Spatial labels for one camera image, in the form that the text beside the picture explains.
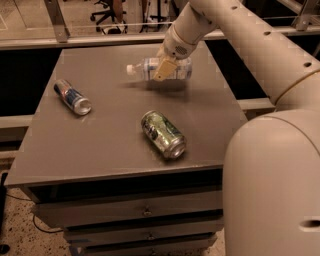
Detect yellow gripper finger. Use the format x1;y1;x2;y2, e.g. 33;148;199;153
153;56;178;81

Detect clear blue-label plastic bottle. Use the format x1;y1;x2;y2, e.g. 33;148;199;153
126;57;192;81

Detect blue silver redbull can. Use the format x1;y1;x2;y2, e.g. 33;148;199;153
53;79;92;116

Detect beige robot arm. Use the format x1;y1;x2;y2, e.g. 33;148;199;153
156;0;320;256

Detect green silver soda can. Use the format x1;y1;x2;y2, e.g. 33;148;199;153
141;110;186;159

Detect black office chair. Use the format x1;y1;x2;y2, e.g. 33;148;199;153
90;0;127;34

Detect grey drawer cabinet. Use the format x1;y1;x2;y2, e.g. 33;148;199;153
6;44;245;256

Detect metal railing frame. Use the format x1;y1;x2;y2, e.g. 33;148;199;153
0;0;320;52

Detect black floor cable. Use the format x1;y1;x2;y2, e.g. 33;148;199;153
5;193;64;234

